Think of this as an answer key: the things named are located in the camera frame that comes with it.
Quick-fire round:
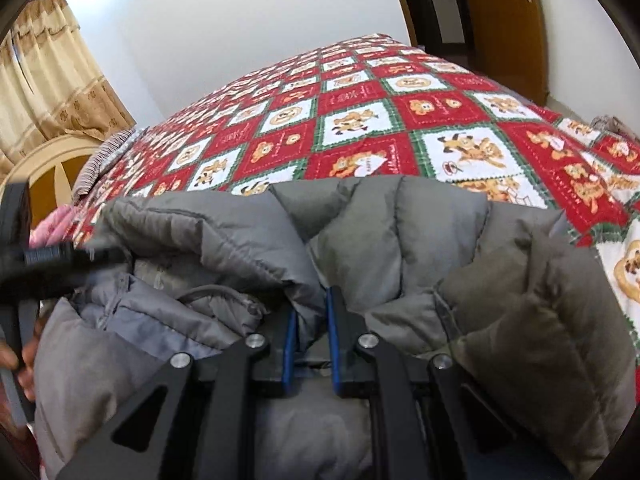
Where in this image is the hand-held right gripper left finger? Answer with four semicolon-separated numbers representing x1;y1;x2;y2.
55;306;301;480

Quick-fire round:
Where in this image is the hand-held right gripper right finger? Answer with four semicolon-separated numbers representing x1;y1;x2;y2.
325;287;551;480

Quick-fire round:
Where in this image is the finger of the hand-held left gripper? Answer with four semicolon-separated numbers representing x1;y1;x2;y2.
22;241;127;276

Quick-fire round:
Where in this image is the grey puffer jacket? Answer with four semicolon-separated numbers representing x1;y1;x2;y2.
32;175;638;480

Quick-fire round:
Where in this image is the person's left hand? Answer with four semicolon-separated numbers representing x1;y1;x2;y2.
0;317;46;403

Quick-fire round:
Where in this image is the pink quilt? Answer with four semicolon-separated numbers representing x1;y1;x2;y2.
29;207;76;249

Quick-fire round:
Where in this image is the cream wooden headboard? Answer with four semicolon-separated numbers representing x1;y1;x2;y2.
0;132;103;231

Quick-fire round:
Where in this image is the striped pillow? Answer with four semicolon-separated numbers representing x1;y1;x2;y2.
72;127;139;199

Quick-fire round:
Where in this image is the beige patterned curtain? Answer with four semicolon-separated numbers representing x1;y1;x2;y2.
0;0;136;176

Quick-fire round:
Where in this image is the red checked printed bedspread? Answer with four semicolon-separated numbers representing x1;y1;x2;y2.
65;34;640;351

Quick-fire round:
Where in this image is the brown wooden door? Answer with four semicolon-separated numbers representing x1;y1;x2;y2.
457;0;551;106

